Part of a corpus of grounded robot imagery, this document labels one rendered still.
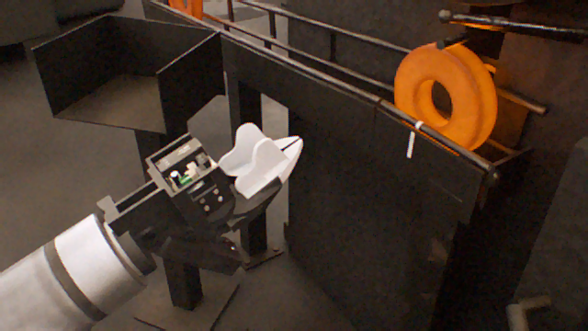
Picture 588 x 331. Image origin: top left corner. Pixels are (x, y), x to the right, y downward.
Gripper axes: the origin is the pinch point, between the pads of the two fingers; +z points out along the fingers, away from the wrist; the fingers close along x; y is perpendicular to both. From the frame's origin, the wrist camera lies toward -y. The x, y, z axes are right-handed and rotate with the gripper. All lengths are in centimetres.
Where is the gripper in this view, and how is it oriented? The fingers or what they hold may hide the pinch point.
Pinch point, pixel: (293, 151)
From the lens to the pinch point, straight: 54.2
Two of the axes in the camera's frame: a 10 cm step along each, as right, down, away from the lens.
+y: -2.6, -6.8, -6.9
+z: 8.0, -5.5, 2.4
